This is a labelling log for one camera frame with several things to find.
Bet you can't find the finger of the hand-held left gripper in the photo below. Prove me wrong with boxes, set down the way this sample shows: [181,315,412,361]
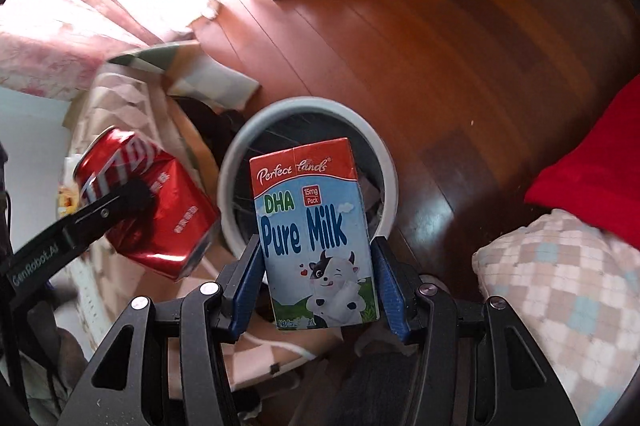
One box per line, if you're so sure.
[54,177,157,263]

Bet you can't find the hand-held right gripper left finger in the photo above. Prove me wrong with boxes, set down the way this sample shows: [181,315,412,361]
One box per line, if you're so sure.
[58,236,265,426]

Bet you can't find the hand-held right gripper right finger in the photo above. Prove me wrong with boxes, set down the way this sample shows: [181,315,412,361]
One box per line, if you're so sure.
[371,235,582,426]

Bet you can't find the red soda can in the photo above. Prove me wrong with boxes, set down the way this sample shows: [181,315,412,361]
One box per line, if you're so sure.
[73,126,222,283]

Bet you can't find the milk carton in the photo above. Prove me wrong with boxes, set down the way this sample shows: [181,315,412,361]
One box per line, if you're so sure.
[249,137,381,332]

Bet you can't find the grey round trash bin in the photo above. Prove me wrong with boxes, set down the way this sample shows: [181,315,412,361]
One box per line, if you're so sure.
[217,96,400,263]

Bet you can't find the checkered blanket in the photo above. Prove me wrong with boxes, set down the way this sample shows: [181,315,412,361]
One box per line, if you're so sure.
[63,41,321,417]

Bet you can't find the checkered pastel pillow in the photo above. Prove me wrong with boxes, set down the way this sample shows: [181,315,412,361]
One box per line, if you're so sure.
[472,208,640,426]

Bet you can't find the pink floral curtain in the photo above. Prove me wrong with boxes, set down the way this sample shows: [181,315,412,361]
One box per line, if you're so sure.
[0,0,221,102]

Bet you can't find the red pillow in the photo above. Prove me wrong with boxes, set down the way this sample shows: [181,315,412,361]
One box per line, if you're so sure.
[523,74,640,250]

